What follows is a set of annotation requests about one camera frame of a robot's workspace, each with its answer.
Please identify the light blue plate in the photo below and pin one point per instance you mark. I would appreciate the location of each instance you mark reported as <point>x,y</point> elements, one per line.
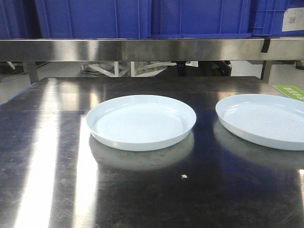
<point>268,120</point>
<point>141,122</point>

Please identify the large blue crate middle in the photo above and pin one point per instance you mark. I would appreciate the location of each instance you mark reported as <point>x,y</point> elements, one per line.
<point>200,19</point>

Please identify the large blue crate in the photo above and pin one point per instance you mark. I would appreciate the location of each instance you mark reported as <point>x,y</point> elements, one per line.
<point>94,18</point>
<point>200,19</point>

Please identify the black tape strip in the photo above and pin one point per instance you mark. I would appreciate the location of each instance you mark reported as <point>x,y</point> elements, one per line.
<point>266,45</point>

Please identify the large blue crate left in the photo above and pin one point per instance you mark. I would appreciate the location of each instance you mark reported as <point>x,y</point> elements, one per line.
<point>94,18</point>

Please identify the green floor sticker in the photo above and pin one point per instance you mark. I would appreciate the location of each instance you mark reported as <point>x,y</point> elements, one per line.
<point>291,91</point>

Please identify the blue crate with label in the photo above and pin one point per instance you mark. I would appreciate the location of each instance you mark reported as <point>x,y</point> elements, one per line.
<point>273,18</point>

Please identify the white metal frame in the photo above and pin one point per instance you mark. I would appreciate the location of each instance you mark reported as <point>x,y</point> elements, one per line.
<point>124,69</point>

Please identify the stainless steel shelf rail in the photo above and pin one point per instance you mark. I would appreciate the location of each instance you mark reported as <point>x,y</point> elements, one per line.
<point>71,50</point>

